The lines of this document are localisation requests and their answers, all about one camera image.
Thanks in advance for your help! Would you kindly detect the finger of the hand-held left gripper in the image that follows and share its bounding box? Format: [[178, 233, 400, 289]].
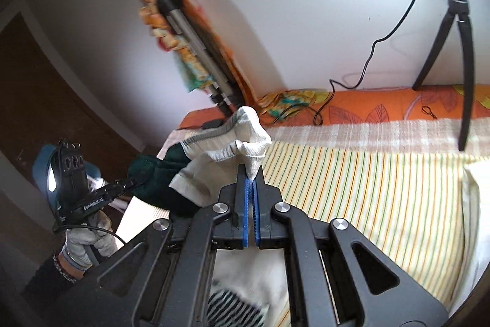
[[90, 177, 139, 202]]

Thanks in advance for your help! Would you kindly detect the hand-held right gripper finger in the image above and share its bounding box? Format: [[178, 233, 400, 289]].
[[251, 168, 448, 327], [74, 163, 251, 327]]

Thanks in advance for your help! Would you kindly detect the green and white printed t-shirt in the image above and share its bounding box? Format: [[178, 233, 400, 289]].
[[115, 107, 288, 327]]

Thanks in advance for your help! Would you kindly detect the person's left forearm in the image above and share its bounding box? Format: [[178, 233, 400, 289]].
[[23, 252, 87, 299]]

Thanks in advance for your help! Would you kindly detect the person's left hand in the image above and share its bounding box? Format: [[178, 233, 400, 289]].
[[63, 214, 115, 270]]

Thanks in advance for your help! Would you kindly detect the yellow striped cloth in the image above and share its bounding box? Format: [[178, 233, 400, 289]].
[[260, 141, 490, 327]]

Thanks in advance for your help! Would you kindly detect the orange leaf-print sheet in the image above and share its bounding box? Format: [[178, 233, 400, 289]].
[[178, 85, 490, 130]]

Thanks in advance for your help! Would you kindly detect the silver folded tripod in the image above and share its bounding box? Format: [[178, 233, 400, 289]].
[[155, 0, 246, 117]]

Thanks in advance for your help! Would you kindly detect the white folded shirt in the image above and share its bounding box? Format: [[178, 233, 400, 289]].
[[448, 158, 484, 316]]

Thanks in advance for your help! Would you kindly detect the black ring light cable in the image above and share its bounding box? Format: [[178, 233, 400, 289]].
[[273, 0, 426, 126]]

